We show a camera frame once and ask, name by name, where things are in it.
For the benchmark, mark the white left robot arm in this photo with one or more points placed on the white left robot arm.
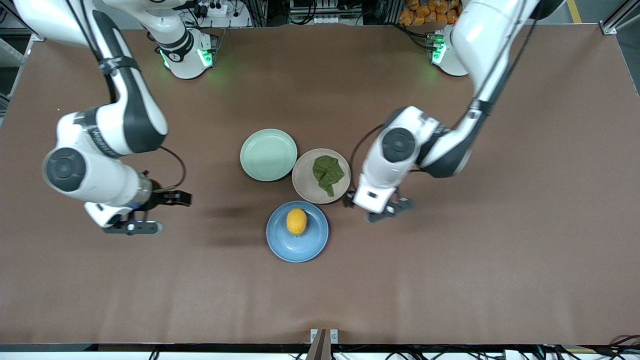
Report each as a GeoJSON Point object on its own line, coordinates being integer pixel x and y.
{"type": "Point", "coordinates": [480, 45]}

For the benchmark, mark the white power strip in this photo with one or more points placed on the white power strip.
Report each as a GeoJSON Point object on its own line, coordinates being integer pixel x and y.
{"type": "Point", "coordinates": [220, 12]}

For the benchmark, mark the beige round plate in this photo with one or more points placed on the beige round plate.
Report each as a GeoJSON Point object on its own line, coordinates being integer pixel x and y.
{"type": "Point", "coordinates": [305, 182]}

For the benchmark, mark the metal bracket with wooden post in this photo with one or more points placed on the metal bracket with wooden post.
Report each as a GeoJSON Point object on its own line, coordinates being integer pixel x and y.
{"type": "Point", "coordinates": [322, 340]}

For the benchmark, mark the yellow lemon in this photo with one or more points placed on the yellow lemon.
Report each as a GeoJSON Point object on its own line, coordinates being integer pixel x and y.
{"type": "Point", "coordinates": [296, 221]}

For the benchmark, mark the pale green round plate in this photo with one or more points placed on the pale green round plate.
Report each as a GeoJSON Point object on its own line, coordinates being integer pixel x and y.
{"type": "Point", "coordinates": [267, 155]}

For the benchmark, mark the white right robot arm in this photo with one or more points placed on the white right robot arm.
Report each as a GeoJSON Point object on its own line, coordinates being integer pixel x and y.
{"type": "Point", "coordinates": [100, 175]}

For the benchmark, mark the green lettuce leaf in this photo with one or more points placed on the green lettuce leaf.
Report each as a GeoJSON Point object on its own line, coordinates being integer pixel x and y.
{"type": "Point", "coordinates": [327, 172]}

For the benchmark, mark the pile of orange objects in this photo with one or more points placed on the pile of orange objects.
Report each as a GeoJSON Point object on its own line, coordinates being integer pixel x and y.
{"type": "Point", "coordinates": [430, 11]}

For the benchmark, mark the blue round plate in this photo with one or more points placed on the blue round plate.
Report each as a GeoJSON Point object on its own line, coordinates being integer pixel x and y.
{"type": "Point", "coordinates": [300, 247]}

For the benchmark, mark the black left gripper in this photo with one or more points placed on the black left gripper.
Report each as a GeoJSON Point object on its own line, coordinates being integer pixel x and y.
{"type": "Point", "coordinates": [348, 200]}

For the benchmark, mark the aluminium frame corner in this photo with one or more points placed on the aluminium frame corner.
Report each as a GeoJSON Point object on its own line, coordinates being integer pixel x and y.
{"type": "Point", "coordinates": [617, 20]}

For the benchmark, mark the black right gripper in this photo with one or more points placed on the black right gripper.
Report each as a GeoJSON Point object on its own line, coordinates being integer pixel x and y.
{"type": "Point", "coordinates": [161, 196]}

